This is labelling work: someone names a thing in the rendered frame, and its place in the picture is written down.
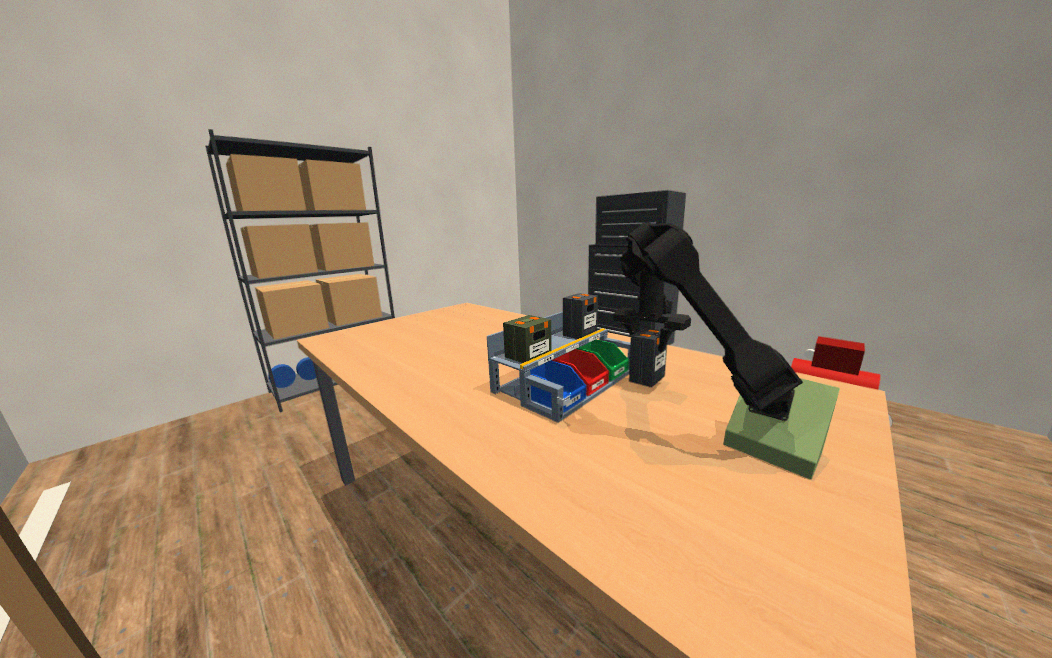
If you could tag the green open bin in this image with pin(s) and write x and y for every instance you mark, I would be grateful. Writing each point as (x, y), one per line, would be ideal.
(613, 356)

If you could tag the red open bin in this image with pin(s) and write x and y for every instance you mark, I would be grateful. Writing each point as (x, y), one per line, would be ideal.
(586, 365)

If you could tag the grey metal bin rack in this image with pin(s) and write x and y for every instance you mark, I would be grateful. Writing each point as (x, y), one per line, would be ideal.
(521, 389)

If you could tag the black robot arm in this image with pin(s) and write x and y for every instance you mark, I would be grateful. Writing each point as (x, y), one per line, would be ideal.
(755, 367)

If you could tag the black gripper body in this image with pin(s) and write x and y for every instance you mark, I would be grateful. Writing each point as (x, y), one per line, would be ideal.
(651, 306)

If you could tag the blue bin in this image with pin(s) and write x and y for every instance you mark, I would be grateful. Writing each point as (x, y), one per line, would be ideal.
(560, 374)

